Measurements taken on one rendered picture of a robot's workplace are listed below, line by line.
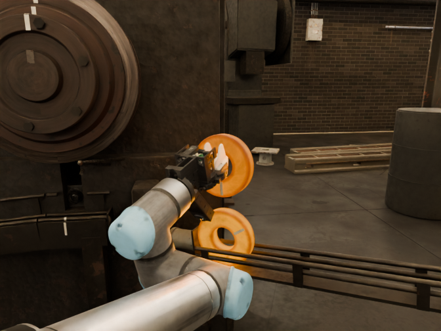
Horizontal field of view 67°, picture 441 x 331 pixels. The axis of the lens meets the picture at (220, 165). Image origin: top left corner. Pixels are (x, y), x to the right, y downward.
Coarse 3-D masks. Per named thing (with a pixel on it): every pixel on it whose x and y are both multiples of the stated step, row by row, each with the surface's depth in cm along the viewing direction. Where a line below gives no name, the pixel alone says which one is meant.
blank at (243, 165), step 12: (204, 144) 80; (216, 144) 79; (228, 144) 78; (240, 144) 77; (228, 156) 78; (240, 156) 77; (252, 156) 78; (240, 168) 77; (252, 168) 78; (228, 180) 79; (240, 180) 78; (216, 192) 81; (228, 192) 80
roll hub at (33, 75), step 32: (0, 32) 76; (32, 32) 78; (64, 32) 78; (0, 64) 79; (32, 64) 78; (64, 64) 80; (0, 96) 80; (32, 96) 80; (64, 96) 82; (96, 96) 86; (64, 128) 83
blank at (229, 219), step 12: (216, 216) 85; (228, 216) 84; (240, 216) 84; (204, 228) 88; (216, 228) 86; (228, 228) 84; (240, 228) 83; (204, 240) 89; (216, 240) 89; (240, 240) 84; (252, 240) 84; (228, 264) 87
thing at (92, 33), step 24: (0, 0) 80; (24, 0) 81; (48, 0) 82; (72, 24) 82; (96, 24) 84; (96, 48) 84; (120, 72) 88; (120, 96) 89; (96, 120) 88; (24, 144) 89; (48, 144) 90; (72, 144) 91
